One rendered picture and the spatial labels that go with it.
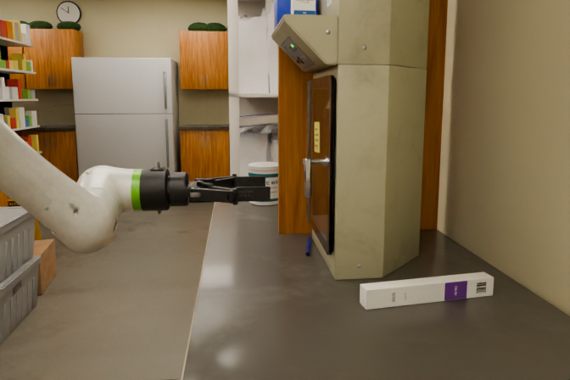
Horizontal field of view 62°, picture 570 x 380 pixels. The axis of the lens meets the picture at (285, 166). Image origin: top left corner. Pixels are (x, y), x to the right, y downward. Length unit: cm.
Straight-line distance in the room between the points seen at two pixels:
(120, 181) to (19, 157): 22
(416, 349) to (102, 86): 552
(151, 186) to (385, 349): 56
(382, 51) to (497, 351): 60
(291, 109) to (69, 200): 69
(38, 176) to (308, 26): 58
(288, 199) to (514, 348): 75
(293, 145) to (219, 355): 74
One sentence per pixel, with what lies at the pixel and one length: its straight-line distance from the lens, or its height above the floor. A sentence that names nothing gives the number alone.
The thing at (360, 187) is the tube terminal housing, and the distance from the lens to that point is 105.
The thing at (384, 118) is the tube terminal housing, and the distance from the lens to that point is 104.
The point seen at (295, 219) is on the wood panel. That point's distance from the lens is 142.
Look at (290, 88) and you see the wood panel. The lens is 137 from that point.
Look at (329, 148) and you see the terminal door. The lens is 103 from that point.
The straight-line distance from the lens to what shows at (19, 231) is 323.
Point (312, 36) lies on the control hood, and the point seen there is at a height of 147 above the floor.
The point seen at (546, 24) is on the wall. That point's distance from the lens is 116.
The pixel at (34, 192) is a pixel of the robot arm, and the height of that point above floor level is 118.
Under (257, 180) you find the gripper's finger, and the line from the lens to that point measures 113.
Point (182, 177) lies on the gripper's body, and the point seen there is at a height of 117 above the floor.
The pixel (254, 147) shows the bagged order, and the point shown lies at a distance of 239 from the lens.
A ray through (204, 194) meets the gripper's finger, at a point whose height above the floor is 114.
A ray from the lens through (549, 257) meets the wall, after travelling 115.
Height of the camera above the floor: 134
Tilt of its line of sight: 8 degrees down
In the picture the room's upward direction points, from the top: straight up
